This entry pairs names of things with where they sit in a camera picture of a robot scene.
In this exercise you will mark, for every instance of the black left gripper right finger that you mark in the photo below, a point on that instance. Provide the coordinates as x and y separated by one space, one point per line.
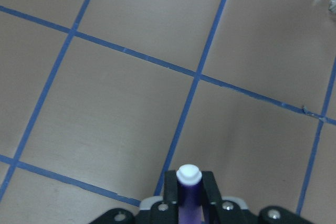
219 209

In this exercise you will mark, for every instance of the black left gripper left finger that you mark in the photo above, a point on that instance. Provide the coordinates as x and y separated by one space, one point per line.
155 209

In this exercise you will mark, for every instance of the purple pen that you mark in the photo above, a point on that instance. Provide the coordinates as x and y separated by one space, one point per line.
189 178

